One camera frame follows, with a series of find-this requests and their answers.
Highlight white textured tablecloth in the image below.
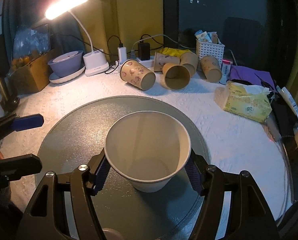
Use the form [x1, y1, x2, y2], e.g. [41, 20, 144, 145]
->
[0, 65, 294, 227]

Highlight white power strip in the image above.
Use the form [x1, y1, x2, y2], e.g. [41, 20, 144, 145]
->
[115, 56, 156, 68]

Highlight cardboard box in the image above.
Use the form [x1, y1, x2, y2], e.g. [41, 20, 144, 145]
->
[10, 49, 59, 95]

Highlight pink patterned paper cup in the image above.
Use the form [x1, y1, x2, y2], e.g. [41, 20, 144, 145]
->
[120, 60, 156, 91]

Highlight plain brown paper cup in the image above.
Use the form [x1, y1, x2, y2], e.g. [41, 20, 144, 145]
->
[163, 62, 190, 90]

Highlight white paper cup green leaves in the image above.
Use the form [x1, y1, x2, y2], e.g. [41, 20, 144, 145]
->
[104, 111, 191, 193]

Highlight white desk lamp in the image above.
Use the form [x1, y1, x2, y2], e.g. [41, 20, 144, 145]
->
[44, 0, 109, 76]

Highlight round grey placemat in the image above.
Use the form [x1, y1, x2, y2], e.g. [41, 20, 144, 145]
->
[35, 96, 209, 239]

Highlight white plate under bowl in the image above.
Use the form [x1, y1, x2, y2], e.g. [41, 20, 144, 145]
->
[49, 64, 86, 85]

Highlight yellow tissue pack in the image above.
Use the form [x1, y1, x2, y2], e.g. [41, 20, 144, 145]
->
[214, 81, 272, 123]

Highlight small red white box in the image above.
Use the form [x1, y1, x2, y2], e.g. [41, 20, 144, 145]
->
[221, 59, 232, 77]

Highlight patterned cup at back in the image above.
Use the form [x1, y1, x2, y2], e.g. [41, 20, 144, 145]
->
[153, 52, 180, 72]

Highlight purple folded cloth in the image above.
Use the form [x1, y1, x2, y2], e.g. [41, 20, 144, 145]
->
[228, 65, 276, 92]

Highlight white plastic basket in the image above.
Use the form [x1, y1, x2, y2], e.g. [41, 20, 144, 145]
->
[196, 40, 225, 62]

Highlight brown cup beside basket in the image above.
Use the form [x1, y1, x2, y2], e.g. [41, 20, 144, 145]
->
[180, 52, 199, 77]

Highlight black power adapter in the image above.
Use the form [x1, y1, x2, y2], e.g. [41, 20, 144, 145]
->
[138, 42, 151, 61]

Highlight white usb charger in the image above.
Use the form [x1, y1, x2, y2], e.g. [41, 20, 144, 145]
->
[118, 47, 127, 64]

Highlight patterned cup near basket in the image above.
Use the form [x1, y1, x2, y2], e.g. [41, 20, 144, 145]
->
[201, 56, 222, 83]

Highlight grey purple bowl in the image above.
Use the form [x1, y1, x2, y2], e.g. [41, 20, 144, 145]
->
[47, 50, 83, 77]

